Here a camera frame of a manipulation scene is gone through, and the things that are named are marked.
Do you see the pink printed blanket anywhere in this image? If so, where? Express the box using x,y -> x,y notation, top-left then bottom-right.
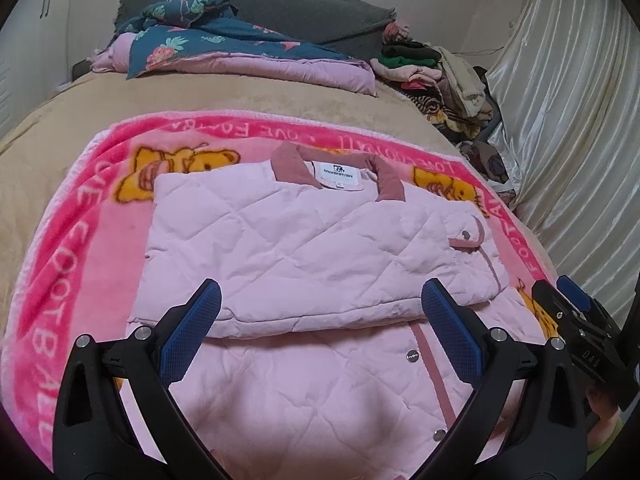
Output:
0,107 -> 568,480

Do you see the white wardrobe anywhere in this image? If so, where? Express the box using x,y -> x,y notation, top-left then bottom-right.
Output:
0,0 -> 76,131

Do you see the pile of folded clothes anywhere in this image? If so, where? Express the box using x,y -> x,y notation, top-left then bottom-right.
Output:
370,19 -> 516,196

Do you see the grey padded headboard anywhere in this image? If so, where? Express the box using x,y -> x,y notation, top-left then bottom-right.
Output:
114,0 -> 398,61

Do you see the blue floral quilt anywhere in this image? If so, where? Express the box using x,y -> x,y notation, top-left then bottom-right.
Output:
90,0 -> 378,97

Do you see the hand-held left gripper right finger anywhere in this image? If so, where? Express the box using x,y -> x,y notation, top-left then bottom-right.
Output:
414,279 -> 594,480

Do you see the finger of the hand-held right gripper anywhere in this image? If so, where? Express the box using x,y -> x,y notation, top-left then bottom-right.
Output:
531,279 -> 582,342
556,274 -> 614,334

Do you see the pink quilted jacket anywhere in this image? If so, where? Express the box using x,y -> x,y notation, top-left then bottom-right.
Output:
112,141 -> 566,480

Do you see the cream satin curtain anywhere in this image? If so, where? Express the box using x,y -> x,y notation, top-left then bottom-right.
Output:
465,0 -> 640,331

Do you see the beige bed cover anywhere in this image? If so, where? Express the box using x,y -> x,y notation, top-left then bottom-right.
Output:
0,67 -> 561,281

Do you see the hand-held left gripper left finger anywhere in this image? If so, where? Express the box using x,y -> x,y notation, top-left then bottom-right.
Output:
50,277 -> 227,480

